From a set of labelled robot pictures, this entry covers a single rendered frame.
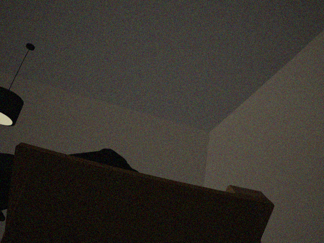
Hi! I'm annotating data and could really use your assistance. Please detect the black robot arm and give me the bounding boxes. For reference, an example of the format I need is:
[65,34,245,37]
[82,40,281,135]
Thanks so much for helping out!
[0,148,138,221]

